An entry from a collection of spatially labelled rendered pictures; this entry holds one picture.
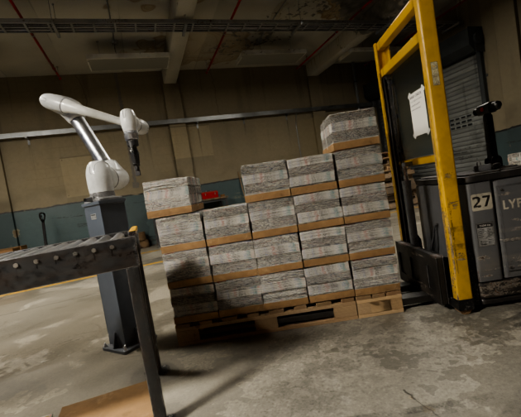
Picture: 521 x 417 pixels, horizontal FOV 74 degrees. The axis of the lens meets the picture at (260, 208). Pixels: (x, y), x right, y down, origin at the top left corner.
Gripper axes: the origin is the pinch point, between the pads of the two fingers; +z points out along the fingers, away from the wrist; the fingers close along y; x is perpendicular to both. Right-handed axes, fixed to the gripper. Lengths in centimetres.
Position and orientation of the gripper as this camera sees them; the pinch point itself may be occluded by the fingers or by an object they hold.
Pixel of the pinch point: (137, 170)
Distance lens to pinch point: 247.8
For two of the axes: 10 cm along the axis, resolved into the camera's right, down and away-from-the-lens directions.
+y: 0.1, -0.5, 10.0
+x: -9.9, 1.6, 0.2
